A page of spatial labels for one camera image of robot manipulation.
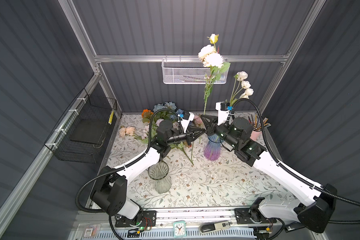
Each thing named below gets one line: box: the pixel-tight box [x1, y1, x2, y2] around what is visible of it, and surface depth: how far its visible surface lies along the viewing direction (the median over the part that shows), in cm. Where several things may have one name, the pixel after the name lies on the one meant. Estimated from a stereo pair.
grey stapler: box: [199, 221, 231, 234], surface depth 70 cm
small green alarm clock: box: [173, 220, 187, 238], surface depth 71 cm
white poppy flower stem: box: [230, 71, 254, 107], surface depth 79 cm
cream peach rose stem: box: [198, 33, 231, 115], surface depth 59 cm
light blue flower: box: [153, 101, 177, 114], surface depth 113 cm
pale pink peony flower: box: [118, 126, 136, 138], surface depth 107 cm
